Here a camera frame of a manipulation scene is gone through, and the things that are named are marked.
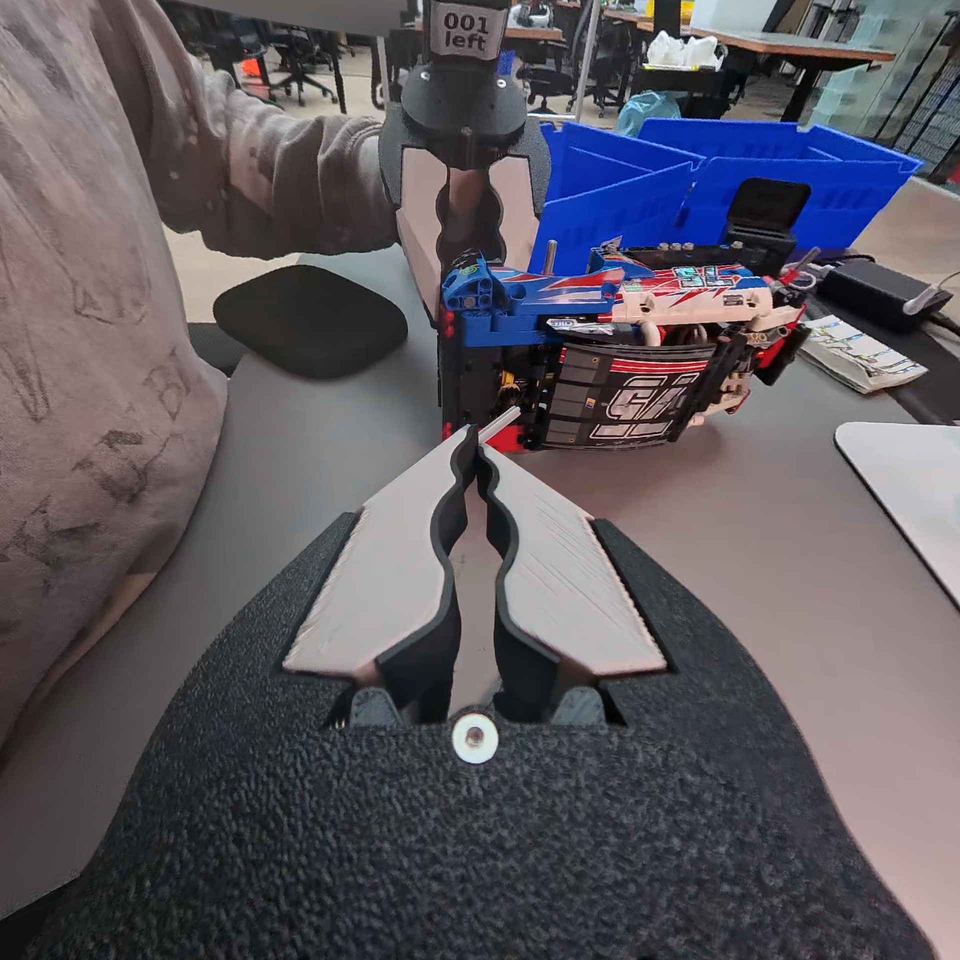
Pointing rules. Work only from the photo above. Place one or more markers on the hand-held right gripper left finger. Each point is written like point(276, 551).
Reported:
point(390, 577)

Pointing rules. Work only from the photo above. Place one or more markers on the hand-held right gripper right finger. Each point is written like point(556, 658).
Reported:
point(570, 585)

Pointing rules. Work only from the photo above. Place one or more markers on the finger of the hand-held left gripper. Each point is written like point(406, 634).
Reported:
point(418, 210)
point(517, 210)

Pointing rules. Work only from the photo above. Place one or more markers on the thin white rod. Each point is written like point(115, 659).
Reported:
point(499, 422)

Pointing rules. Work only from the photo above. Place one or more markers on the blue building brick toy car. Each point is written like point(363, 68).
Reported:
point(600, 375)

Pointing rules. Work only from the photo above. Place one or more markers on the grey desk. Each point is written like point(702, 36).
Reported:
point(750, 600)

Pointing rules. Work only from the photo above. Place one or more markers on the wooden top desk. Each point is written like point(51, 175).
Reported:
point(795, 45)

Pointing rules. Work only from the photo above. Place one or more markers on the metal pole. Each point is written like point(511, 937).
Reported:
point(586, 60)

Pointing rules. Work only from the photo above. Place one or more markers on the black armrest pad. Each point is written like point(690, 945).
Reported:
point(311, 322)

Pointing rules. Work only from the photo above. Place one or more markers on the teal plastic bag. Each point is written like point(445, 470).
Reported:
point(645, 112)

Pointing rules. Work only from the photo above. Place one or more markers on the black office chair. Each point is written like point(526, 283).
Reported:
point(296, 52)

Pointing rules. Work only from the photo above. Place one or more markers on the white plastic bags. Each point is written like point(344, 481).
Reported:
point(682, 49)

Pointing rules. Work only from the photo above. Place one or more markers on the white flat pad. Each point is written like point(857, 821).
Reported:
point(907, 495)

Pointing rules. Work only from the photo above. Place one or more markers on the person's grey sweatshirt torso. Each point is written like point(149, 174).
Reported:
point(90, 337)

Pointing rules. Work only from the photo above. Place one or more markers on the folded printed leaflet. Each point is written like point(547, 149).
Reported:
point(855, 356)

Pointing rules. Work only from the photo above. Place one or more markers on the black power adapter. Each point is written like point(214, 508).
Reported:
point(874, 292)

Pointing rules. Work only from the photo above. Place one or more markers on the black action camera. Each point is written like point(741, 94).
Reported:
point(765, 217)

